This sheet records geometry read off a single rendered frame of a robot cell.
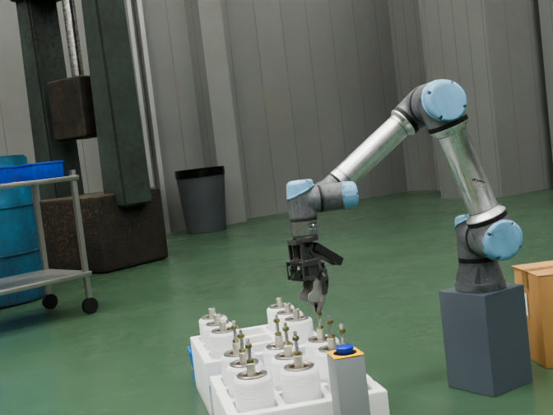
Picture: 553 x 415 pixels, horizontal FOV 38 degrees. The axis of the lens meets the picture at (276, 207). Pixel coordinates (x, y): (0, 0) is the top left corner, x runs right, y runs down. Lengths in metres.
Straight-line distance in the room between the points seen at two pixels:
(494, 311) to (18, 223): 3.57
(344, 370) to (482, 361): 0.73
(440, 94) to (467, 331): 0.72
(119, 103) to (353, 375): 4.76
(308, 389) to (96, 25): 4.77
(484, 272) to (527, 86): 7.01
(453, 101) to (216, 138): 7.04
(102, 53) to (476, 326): 4.48
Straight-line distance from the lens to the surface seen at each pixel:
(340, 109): 10.67
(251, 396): 1.97
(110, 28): 6.45
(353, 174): 2.32
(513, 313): 2.51
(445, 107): 2.25
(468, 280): 2.47
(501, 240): 2.32
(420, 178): 11.20
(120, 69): 6.43
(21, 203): 5.38
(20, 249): 5.36
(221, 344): 2.49
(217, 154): 9.17
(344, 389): 1.84
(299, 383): 1.98
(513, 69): 9.23
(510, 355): 2.52
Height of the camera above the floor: 0.79
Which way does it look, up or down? 4 degrees down
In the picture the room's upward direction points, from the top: 7 degrees counter-clockwise
